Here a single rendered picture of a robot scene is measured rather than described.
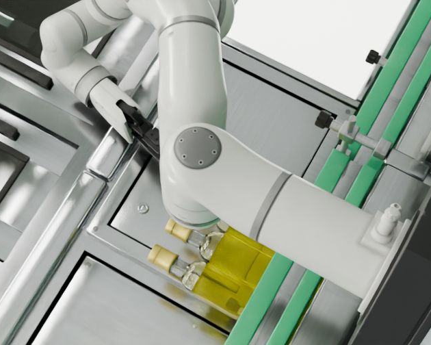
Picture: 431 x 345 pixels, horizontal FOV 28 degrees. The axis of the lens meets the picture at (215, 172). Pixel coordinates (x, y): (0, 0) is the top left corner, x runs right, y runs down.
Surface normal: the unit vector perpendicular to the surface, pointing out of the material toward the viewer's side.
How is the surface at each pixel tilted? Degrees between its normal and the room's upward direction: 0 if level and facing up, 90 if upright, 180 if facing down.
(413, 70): 90
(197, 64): 95
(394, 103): 90
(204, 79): 106
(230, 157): 97
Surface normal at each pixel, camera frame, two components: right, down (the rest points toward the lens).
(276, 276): -0.04, -0.31
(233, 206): -0.30, 0.29
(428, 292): -0.42, 0.50
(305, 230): -0.25, 0.06
